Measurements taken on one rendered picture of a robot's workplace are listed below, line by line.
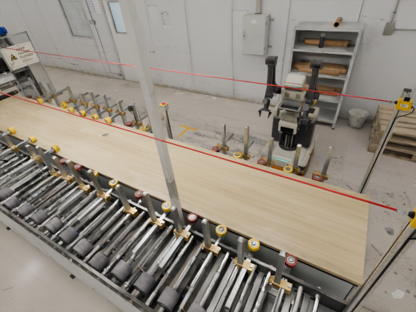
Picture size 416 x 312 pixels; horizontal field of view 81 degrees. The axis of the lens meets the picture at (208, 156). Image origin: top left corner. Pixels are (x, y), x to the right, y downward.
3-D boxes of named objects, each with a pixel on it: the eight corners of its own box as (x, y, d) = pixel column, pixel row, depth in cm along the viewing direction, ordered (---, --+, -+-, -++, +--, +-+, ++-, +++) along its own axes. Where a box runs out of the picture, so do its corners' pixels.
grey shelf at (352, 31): (288, 108, 484) (300, 20, 387) (337, 117, 446) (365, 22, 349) (281, 119, 455) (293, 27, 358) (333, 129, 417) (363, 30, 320)
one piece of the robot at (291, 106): (279, 112, 303) (281, 96, 289) (302, 116, 291) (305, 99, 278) (275, 118, 293) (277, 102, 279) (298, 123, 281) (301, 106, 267)
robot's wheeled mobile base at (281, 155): (273, 140, 400) (274, 128, 384) (313, 150, 373) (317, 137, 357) (258, 166, 356) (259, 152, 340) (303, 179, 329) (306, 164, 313)
